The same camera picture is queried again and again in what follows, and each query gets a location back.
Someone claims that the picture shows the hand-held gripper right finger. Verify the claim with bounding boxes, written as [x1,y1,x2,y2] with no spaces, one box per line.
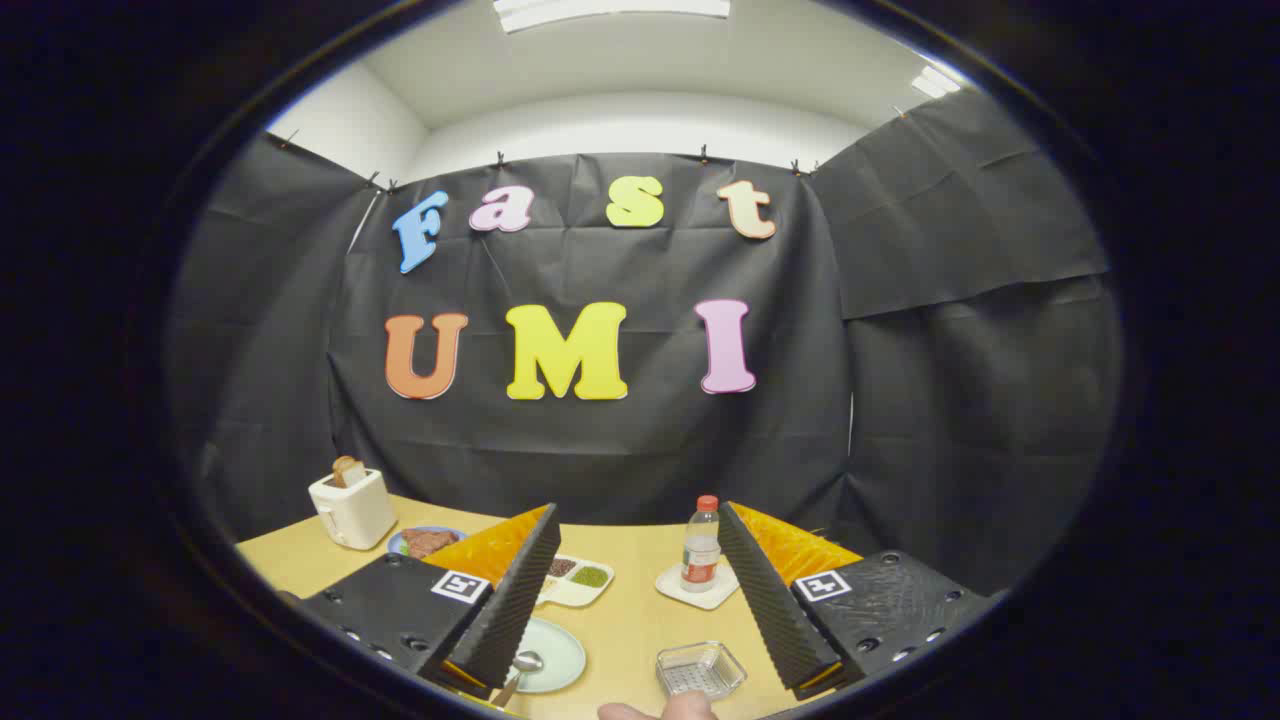
[717,500,991,701]

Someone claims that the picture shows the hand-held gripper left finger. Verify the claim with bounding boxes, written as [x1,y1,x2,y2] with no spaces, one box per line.
[298,503,563,701]

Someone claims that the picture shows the spoon with wooden handle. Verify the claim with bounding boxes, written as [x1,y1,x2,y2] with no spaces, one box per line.
[492,651,544,709]

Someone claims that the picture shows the white square coaster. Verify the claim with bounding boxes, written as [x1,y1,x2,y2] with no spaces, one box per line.
[655,562,741,611]

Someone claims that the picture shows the light green plate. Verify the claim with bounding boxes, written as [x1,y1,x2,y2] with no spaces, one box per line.
[505,617,587,695]

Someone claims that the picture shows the white divided bean dish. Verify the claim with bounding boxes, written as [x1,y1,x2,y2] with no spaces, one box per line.
[535,555,615,608]

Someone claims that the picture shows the clear bottle red cap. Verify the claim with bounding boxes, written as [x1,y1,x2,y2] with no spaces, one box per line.
[681,495,722,593]

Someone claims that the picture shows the blue plate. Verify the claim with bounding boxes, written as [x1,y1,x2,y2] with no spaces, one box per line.
[387,526,468,559]

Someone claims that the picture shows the cream toaster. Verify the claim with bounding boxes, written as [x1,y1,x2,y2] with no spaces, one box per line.
[308,468,398,551]

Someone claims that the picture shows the long ceiling light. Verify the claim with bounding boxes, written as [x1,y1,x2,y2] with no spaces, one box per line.
[492,0,732,34]

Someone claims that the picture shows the metal wire basket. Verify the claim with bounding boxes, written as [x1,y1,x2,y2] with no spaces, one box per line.
[656,641,748,699]

